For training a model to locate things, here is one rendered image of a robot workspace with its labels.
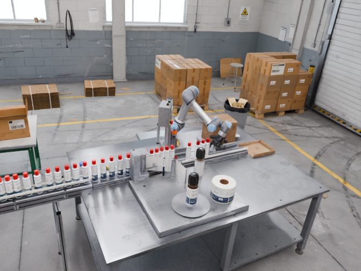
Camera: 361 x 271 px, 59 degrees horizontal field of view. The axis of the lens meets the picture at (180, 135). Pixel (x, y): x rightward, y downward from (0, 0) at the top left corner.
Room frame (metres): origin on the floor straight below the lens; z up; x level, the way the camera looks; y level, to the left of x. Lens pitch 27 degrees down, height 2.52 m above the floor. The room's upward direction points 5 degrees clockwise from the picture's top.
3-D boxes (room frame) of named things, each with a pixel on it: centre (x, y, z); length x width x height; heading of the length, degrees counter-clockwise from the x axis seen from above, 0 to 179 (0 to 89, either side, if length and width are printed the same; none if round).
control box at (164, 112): (2.64, 0.15, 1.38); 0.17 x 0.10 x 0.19; 174
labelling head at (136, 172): (2.33, 0.34, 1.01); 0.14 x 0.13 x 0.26; 119
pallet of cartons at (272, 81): (6.52, -1.89, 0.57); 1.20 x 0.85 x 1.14; 115
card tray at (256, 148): (3.10, -0.86, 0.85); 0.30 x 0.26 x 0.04; 119
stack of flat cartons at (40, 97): (5.79, 2.79, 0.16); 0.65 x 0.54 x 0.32; 117
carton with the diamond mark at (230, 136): (3.21, -0.43, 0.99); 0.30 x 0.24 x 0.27; 115
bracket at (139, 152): (2.33, 0.34, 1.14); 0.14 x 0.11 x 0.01; 119
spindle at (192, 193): (2.01, -0.13, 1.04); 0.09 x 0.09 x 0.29
